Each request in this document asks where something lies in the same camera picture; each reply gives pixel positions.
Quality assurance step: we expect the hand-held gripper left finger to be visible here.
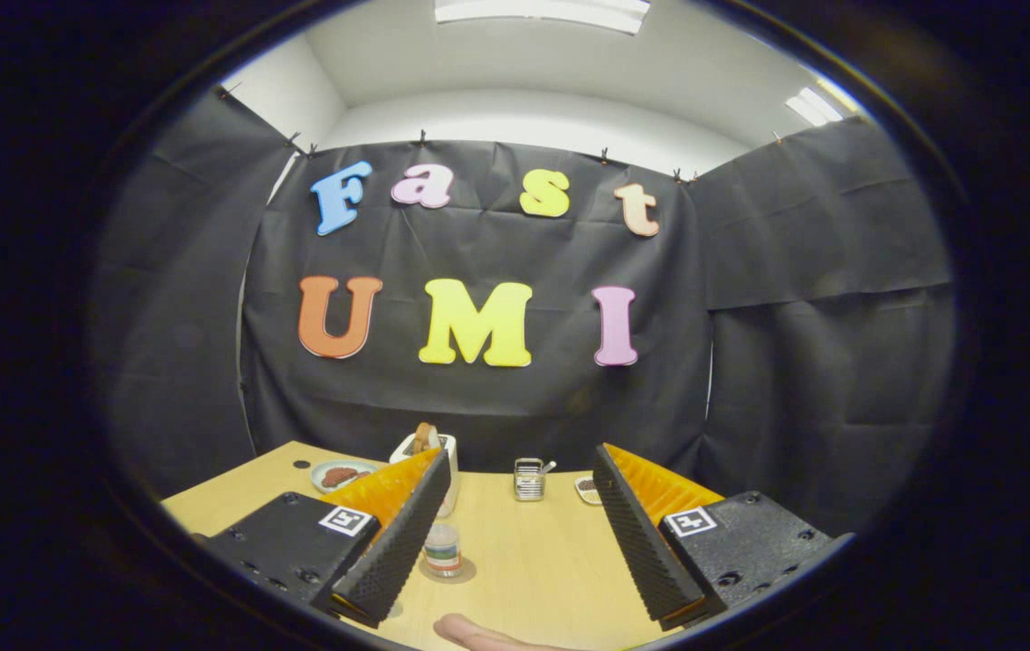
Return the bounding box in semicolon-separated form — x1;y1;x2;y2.
194;446;454;629

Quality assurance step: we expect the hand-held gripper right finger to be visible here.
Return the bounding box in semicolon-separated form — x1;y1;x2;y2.
591;442;857;632

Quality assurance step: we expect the clear juice bottle red ring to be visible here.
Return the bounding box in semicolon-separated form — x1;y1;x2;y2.
423;523;464;579

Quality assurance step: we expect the white toaster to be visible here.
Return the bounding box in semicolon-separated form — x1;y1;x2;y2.
389;432;460;519

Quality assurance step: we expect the pale green plate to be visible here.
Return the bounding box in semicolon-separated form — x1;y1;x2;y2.
310;459;379;495

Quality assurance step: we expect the wooden table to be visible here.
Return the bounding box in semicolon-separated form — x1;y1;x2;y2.
160;440;705;651

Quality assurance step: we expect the small ceiling light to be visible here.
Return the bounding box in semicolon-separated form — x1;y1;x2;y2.
784;86;846;127

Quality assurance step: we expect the long ceiling light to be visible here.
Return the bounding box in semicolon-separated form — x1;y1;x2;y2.
434;0;651;35

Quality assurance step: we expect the small metal wire basket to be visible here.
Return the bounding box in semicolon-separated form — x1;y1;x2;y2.
514;457;557;503

